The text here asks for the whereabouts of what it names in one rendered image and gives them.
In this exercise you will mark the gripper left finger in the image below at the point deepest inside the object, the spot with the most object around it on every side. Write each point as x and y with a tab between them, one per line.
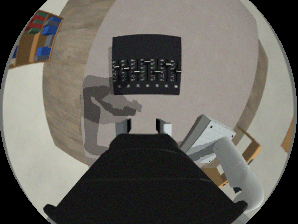
123	127

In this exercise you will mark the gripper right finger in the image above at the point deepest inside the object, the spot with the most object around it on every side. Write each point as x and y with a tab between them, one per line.
163	127

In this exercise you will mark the black lighting desk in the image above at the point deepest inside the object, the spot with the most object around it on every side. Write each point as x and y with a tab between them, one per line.
141	77

